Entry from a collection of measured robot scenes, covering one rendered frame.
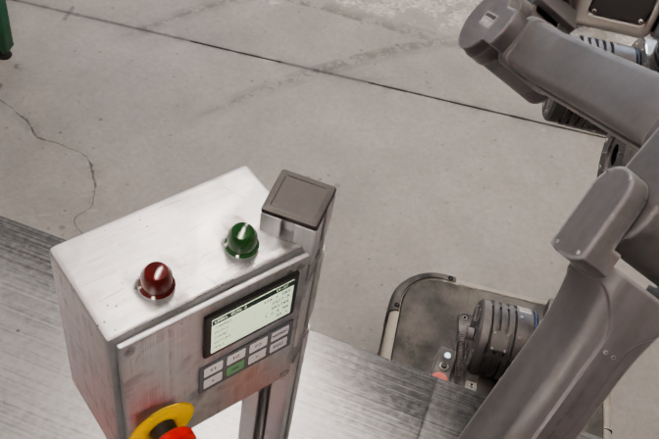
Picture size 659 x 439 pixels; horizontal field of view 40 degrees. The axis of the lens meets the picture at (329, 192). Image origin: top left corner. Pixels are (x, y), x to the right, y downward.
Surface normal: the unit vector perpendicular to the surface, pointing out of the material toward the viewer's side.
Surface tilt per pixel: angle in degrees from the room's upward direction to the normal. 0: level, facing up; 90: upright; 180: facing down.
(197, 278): 0
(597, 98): 62
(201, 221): 0
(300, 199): 0
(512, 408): 57
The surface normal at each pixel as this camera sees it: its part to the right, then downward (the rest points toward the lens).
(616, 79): -0.74, -0.58
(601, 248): 0.26, 0.22
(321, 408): 0.12, -0.65
